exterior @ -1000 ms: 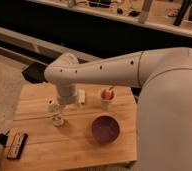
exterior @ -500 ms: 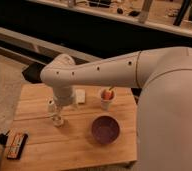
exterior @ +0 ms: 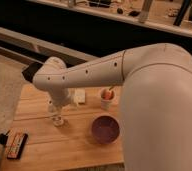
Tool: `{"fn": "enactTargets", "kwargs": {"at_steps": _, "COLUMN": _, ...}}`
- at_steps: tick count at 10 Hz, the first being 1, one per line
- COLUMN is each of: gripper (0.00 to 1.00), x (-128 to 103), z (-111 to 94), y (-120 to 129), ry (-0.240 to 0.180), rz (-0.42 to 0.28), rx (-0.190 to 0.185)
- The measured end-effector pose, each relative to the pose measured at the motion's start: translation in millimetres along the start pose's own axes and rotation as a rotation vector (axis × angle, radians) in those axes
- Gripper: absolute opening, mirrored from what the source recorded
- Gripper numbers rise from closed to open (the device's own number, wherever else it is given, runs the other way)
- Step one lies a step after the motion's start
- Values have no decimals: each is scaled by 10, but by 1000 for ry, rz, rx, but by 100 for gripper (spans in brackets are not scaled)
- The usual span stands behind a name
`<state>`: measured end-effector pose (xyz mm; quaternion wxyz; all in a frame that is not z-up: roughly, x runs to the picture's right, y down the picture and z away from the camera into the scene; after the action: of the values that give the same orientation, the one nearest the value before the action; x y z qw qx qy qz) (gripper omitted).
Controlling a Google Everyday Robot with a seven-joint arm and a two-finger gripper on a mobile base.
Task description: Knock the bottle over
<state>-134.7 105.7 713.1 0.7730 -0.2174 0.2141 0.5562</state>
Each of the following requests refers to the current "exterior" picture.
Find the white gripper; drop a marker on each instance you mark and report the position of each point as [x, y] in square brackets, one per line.
[60, 98]

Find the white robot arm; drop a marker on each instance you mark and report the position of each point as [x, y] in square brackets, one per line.
[155, 103]

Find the white cup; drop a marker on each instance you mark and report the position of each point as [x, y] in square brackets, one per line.
[105, 104]

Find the red apple in cup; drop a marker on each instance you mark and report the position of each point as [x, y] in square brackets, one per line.
[108, 94]

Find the purple bowl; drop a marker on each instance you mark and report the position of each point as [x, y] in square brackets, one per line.
[105, 129]

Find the black chair seat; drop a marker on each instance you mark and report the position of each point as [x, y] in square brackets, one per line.
[29, 72]

